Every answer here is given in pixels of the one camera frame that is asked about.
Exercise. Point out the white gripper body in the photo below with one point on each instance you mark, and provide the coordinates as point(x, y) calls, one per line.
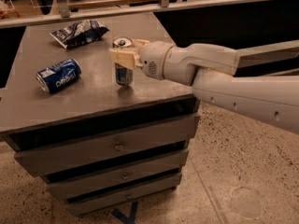
point(153, 59)

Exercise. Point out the silver redbull can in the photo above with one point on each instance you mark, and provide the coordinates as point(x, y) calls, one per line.
point(124, 76)

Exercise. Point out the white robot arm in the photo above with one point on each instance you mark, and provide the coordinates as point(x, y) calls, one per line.
point(210, 71)

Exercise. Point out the blue pepsi can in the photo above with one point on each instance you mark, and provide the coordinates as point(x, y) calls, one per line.
point(60, 75)

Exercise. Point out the crumpled blue chip bag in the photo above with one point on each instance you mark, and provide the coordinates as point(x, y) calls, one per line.
point(79, 34)

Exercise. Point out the grey drawer cabinet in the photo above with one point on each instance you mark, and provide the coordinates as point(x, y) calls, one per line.
point(94, 105)

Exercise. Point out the top grey drawer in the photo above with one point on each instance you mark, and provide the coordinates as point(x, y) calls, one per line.
point(50, 160)

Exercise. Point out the grey drawer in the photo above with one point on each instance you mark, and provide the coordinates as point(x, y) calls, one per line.
point(50, 160)
point(110, 177)
point(123, 195)

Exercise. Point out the middle grey drawer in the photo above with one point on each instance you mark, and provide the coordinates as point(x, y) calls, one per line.
point(110, 177)

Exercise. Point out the bottom grey drawer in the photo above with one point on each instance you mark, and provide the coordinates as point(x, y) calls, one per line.
point(123, 195)

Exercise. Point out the metal frame railing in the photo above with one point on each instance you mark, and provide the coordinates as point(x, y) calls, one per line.
point(28, 12)

